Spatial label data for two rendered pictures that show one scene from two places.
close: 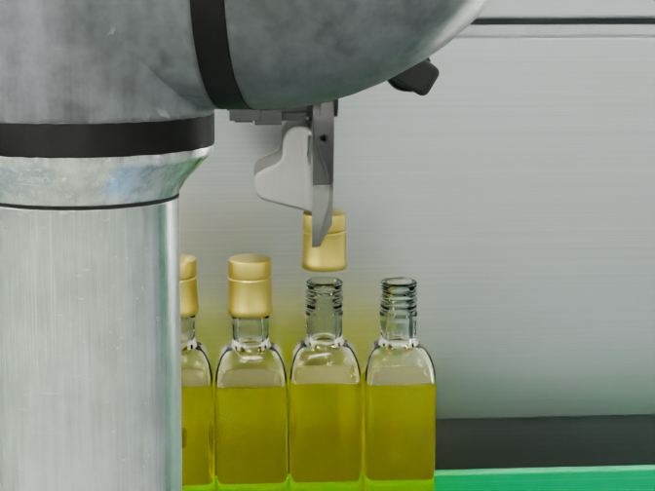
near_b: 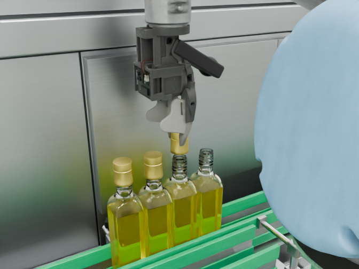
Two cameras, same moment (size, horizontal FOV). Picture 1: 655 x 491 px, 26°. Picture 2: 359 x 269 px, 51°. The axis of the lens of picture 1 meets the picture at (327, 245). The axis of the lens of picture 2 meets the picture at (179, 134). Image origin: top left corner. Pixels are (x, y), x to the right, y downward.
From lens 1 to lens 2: 0.58 m
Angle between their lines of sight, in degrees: 27
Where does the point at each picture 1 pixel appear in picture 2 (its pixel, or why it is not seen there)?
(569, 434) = (227, 178)
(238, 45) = not seen: outside the picture
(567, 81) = (235, 60)
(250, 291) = (157, 168)
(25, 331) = not seen: outside the picture
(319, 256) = (181, 149)
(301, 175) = (179, 119)
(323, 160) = (190, 112)
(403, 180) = not seen: hidden behind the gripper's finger
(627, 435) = (243, 174)
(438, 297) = (194, 145)
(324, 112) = (192, 92)
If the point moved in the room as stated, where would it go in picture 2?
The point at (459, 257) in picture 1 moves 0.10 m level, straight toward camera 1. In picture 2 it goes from (200, 129) to (220, 146)
